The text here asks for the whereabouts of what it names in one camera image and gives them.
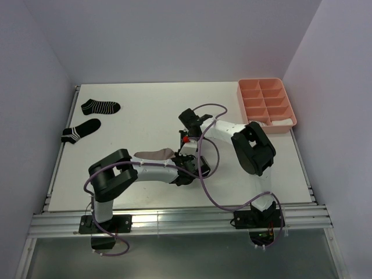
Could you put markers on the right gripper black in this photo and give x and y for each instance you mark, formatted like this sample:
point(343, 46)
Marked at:
point(183, 133)

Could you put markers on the black sock thin white stripes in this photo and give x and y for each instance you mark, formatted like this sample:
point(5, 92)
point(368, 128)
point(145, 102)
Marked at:
point(100, 107)

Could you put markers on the black sock white cuff stripes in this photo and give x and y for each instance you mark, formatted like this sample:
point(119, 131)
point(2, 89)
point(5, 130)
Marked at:
point(74, 134)

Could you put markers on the white sock black toe heel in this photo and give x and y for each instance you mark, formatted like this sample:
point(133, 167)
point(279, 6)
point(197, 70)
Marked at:
point(262, 123)

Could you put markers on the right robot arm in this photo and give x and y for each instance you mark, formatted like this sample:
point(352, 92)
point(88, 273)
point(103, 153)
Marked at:
point(254, 151)

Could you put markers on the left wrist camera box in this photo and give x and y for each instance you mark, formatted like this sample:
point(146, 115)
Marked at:
point(189, 149)

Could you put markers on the pink divided organizer tray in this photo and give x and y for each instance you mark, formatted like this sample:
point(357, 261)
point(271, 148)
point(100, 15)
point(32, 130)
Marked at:
point(265, 99)

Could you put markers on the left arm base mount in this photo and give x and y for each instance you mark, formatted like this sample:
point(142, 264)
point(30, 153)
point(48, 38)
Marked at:
point(118, 224)

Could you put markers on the taupe sock red cuff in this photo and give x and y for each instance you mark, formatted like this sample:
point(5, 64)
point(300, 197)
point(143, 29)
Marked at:
point(163, 154)

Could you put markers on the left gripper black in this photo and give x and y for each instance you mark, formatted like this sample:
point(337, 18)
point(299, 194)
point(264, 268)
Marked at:
point(188, 157)

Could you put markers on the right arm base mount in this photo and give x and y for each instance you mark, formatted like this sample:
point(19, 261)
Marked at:
point(251, 219)

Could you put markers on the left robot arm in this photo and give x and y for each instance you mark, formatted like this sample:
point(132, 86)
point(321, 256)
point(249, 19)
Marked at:
point(112, 175)

